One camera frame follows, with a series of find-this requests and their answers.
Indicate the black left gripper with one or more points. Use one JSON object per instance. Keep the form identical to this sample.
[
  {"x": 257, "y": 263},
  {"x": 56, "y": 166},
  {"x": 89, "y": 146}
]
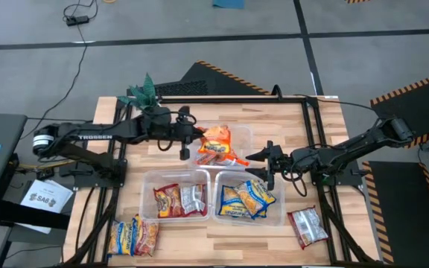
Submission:
[{"x": 182, "y": 128}]

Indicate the black aluminium frame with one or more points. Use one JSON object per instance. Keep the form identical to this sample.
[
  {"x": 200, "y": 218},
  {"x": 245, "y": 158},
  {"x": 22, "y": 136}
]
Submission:
[{"x": 237, "y": 99}]

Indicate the blue Maruchan noodle pack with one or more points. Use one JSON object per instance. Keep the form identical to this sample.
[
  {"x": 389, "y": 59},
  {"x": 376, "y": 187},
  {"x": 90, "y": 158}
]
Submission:
[
  {"x": 253, "y": 195},
  {"x": 121, "y": 238},
  {"x": 229, "y": 203}
]

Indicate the black hazard-striped floor mat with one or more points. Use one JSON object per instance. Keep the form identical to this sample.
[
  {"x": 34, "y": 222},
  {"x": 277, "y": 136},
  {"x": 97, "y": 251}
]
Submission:
[
  {"x": 358, "y": 1},
  {"x": 404, "y": 212},
  {"x": 214, "y": 80},
  {"x": 415, "y": 100}
]

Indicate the clear plastic container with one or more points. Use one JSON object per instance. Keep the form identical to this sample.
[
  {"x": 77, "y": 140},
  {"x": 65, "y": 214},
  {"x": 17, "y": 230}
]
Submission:
[
  {"x": 242, "y": 137},
  {"x": 279, "y": 208},
  {"x": 147, "y": 193}
]

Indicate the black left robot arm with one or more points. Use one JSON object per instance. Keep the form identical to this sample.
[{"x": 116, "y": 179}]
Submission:
[{"x": 95, "y": 136}]

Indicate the black power adapter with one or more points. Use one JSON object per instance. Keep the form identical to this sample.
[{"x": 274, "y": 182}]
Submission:
[{"x": 77, "y": 20}]

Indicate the green plant in white pot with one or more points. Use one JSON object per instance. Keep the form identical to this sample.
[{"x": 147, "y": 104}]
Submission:
[{"x": 145, "y": 91}]

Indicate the dark grey desk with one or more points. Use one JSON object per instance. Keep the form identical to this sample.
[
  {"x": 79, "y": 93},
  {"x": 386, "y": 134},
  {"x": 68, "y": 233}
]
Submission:
[{"x": 2, "y": 130}]

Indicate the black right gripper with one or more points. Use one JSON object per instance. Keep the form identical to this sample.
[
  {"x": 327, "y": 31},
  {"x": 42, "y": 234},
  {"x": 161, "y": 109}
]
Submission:
[{"x": 283, "y": 165}]

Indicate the red Maruchan noodle pack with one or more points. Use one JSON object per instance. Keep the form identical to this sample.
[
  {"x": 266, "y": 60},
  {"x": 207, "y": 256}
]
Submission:
[
  {"x": 146, "y": 236},
  {"x": 194, "y": 199},
  {"x": 307, "y": 227},
  {"x": 168, "y": 203}
]

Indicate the teal floor mat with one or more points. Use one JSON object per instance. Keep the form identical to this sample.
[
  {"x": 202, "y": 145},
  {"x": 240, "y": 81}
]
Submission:
[{"x": 228, "y": 3}]

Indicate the white printed paper sheet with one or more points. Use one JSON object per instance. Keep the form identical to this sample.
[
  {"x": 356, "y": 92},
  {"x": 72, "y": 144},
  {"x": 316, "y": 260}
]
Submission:
[{"x": 46, "y": 196}]

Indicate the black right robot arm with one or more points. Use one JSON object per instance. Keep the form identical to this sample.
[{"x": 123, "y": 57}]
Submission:
[{"x": 341, "y": 152}]

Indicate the orange Maruchan noodle pack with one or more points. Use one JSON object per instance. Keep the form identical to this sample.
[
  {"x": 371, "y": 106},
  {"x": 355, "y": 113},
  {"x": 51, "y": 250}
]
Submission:
[
  {"x": 222, "y": 160},
  {"x": 216, "y": 141}
]

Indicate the small black power box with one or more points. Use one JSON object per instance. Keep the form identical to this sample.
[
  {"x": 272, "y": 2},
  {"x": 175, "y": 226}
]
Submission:
[{"x": 45, "y": 173}]

